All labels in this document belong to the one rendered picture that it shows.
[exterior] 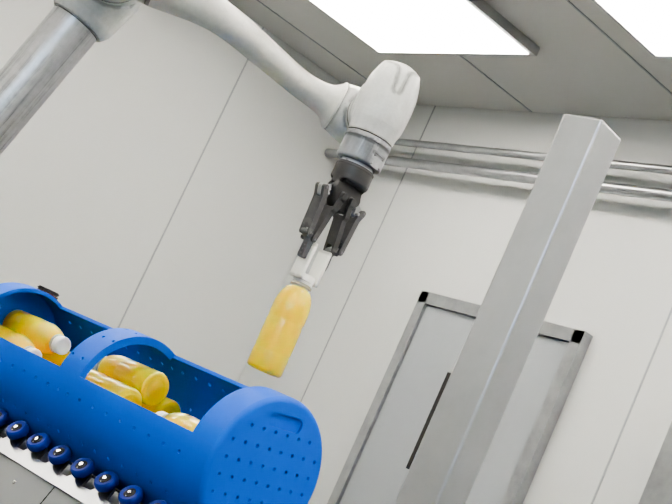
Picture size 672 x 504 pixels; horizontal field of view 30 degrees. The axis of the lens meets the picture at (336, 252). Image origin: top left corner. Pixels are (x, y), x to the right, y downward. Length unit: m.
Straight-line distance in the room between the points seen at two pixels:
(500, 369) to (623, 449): 4.34
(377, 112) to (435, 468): 0.92
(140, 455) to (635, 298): 4.22
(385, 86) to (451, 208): 5.01
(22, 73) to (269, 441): 0.82
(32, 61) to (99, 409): 0.66
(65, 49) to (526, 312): 1.17
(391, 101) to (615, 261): 4.12
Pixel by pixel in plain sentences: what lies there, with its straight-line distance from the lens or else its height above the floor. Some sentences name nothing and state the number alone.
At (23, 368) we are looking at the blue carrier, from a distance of 2.54.
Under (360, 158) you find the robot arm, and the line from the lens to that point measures 2.29.
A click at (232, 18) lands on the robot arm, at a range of 2.32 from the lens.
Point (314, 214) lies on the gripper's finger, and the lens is 2.26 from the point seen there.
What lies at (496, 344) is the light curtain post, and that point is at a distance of 1.58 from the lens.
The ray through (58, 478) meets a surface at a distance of 2.40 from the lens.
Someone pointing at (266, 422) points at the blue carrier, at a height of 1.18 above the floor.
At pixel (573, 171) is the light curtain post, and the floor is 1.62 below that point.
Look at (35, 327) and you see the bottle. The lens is 2.74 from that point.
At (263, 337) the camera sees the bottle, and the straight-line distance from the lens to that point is 2.26.
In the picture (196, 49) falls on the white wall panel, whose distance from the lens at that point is 7.71.
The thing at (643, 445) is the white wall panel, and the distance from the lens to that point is 5.84.
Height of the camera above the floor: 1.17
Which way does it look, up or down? 9 degrees up
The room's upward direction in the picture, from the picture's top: 25 degrees clockwise
